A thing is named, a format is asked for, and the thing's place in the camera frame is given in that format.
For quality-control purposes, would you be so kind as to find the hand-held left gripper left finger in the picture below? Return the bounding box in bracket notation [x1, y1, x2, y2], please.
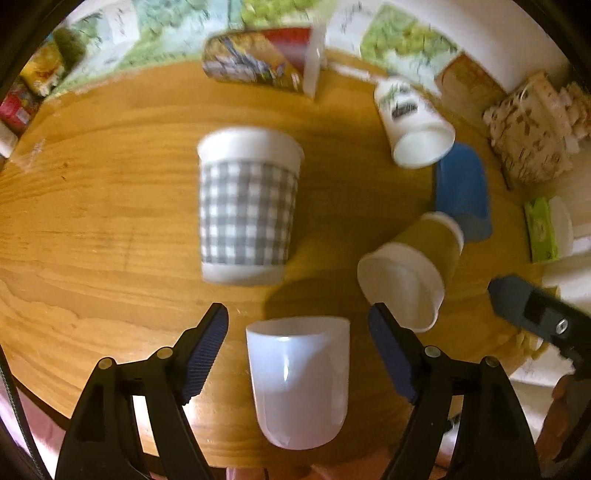
[55, 302, 230, 480]

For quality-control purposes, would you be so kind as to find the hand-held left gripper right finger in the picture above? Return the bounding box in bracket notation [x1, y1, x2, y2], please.
[368, 302, 542, 480]

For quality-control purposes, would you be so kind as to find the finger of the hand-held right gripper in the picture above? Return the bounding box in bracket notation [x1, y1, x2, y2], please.
[488, 274, 591, 365]

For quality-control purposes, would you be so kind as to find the plain white cup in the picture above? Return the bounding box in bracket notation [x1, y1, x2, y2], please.
[246, 316, 351, 451]

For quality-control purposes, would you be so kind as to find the olive paper cup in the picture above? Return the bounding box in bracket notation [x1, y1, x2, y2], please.
[357, 211, 465, 333]

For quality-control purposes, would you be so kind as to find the blue cup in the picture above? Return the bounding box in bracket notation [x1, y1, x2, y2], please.
[434, 142, 493, 243]

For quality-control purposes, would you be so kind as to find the grey checkered white cup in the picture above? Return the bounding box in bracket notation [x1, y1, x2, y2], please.
[197, 128, 304, 287]

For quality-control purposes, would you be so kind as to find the white cup with black label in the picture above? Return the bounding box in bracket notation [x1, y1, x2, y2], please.
[374, 76, 457, 169]

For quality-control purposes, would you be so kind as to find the person's right hand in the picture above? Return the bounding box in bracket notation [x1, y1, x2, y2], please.
[534, 375, 575, 462]

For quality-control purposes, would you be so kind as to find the green packet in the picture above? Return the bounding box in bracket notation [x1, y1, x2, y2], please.
[523, 198, 560, 264]

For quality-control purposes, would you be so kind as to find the white plastic container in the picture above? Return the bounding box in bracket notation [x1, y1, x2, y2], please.
[547, 196, 576, 257]

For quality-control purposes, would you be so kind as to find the woven patterned basket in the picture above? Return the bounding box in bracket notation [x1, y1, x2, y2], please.
[483, 70, 583, 186]

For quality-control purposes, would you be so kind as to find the white box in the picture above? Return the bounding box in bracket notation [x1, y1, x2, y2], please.
[302, 17, 329, 100]

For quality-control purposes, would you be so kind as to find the red snack packet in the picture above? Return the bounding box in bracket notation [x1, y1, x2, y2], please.
[0, 83, 40, 132]

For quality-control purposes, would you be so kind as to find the red and white packet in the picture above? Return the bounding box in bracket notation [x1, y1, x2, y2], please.
[264, 27, 315, 66]

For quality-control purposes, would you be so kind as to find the green printed cloth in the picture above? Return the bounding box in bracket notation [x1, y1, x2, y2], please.
[44, 0, 462, 100]

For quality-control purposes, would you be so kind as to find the yellow snack packet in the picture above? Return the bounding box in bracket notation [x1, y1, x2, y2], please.
[19, 41, 68, 95]

